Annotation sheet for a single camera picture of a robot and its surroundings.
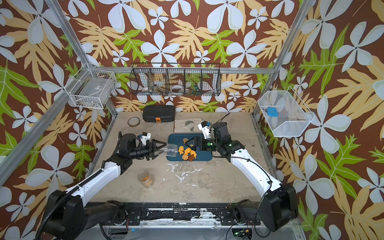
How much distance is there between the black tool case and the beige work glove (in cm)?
6

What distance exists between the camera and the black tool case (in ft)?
3.72

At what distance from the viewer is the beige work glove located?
3.62 ft

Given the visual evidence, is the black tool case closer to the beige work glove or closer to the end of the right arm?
the beige work glove

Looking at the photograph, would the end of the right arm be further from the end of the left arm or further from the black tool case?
the black tool case
